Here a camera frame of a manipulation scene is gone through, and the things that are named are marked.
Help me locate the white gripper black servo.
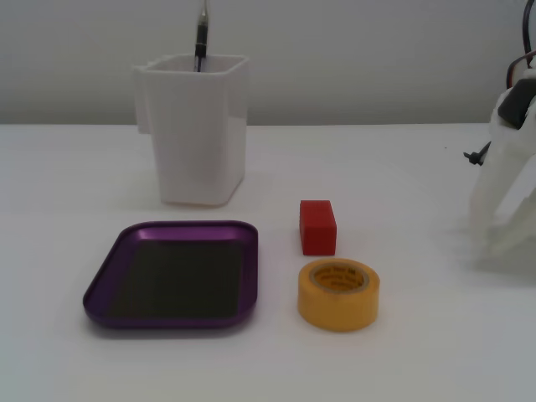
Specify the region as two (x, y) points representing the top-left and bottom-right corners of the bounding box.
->
(468, 69), (536, 238)

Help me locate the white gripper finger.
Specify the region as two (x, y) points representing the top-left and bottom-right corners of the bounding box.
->
(480, 196), (536, 270)

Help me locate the red cube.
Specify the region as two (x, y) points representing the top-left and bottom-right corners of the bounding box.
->
(298, 199), (338, 256)

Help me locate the black zip tie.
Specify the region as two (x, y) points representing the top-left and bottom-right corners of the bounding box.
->
(463, 143), (492, 168)

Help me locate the yellow tape roll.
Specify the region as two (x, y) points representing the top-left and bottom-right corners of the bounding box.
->
(296, 258), (381, 332)

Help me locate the white plastic container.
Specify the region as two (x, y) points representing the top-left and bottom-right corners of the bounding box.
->
(131, 54), (251, 207)

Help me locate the black pen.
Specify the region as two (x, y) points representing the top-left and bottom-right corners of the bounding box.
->
(193, 0), (210, 73)

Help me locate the purple metal tray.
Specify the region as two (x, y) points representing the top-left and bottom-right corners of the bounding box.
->
(82, 219), (260, 330)

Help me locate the red white black servo wire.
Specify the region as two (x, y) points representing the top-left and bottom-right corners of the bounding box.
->
(505, 0), (536, 91)

